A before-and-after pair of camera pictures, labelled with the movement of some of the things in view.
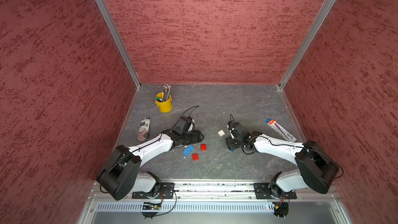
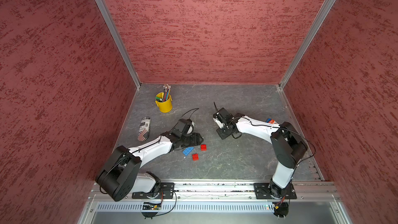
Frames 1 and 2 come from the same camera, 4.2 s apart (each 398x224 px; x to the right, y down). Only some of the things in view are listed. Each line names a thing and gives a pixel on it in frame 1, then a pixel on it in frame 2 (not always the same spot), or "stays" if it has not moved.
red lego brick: [195, 157] stays
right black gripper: [229, 143] to [223, 136]
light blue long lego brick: [188, 150] stays
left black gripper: [196, 135] stays
